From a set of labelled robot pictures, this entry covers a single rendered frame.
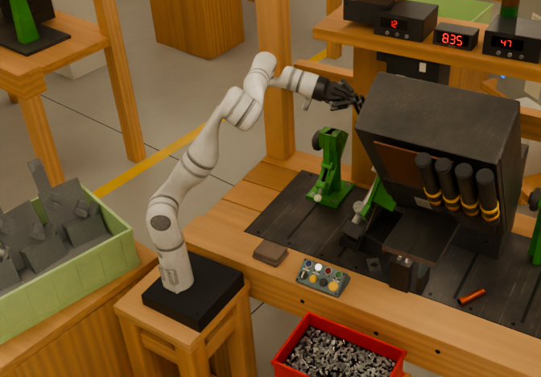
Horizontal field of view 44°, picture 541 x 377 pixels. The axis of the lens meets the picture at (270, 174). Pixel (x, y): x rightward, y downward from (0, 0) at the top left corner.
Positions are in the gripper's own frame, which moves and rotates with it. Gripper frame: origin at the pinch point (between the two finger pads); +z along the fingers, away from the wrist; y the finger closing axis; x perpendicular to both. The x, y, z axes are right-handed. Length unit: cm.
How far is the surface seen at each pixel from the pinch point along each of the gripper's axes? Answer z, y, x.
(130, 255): -57, -45, 63
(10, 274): -91, -66, 64
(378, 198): 15.7, -18.7, 18.1
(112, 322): -56, -64, 79
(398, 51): 6.0, 15.0, -10.8
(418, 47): 11.2, 14.4, -14.9
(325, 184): -1.2, -2.2, 42.8
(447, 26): 17.1, 20.6, -20.7
